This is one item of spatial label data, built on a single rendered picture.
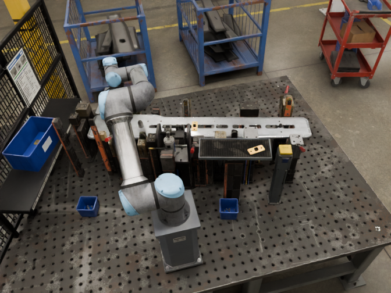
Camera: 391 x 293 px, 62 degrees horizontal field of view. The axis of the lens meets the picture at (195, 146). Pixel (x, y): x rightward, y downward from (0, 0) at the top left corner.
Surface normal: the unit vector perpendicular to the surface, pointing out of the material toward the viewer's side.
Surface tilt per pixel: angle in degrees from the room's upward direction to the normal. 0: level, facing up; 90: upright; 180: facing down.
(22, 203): 0
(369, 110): 0
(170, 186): 7
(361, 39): 90
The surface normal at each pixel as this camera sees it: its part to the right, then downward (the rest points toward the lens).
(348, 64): -0.04, -0.69
